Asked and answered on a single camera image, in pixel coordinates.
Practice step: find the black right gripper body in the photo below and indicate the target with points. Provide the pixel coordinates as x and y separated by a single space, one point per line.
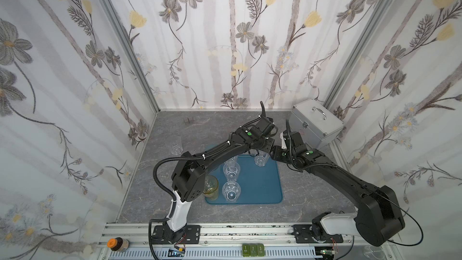
283 151

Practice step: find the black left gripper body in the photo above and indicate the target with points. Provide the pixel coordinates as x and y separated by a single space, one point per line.
266 144

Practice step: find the clear faceted glass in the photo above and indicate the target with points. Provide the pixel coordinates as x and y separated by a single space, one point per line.
231 170
261 159
231 191
175 145

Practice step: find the yellow transparent cup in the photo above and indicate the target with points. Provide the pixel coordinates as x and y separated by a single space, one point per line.
211 188

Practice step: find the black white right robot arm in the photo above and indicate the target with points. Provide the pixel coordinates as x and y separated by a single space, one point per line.
377 216

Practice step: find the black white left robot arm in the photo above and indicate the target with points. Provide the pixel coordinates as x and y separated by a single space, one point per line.
188 177

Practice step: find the teal plastic tray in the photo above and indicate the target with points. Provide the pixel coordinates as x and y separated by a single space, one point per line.
259 185

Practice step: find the silver aluminium case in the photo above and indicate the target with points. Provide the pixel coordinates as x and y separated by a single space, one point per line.
316 125

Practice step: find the green button box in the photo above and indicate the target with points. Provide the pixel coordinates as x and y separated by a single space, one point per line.
253 250

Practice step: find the orange capped bottle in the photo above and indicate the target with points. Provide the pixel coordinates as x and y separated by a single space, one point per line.
118 244

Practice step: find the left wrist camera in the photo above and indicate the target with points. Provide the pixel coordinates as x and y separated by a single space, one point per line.
265 124

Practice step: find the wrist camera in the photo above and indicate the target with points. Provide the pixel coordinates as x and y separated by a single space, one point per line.
294 141
265 124

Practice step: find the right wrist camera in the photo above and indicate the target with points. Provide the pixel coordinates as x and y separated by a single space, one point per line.
294 141

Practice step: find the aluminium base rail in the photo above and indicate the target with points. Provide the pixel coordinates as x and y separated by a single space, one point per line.
224 235

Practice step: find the white perforated cable duct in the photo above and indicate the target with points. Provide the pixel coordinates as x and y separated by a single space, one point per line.
236 253

